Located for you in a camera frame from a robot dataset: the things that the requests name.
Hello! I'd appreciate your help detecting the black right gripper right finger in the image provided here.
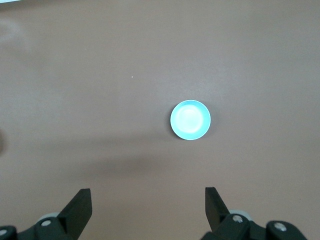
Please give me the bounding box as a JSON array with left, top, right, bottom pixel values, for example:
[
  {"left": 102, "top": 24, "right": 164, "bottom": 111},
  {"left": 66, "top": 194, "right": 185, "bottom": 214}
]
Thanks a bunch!
[{"left": 201, "top": 186, "right": 307, "bottom": 240}]

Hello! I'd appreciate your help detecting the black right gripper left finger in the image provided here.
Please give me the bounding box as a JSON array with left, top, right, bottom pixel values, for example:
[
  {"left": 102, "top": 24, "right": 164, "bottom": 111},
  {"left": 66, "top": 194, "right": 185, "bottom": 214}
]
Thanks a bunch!
[{"left": 0, "top": 188, "right": 93, "bottom": 240}]

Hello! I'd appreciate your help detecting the blue bowl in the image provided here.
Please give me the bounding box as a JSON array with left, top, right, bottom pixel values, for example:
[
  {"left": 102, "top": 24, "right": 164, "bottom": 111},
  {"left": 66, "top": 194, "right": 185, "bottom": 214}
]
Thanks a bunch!
[{"left": 170, "top": 99, "right": 212, "bottom": 141}]

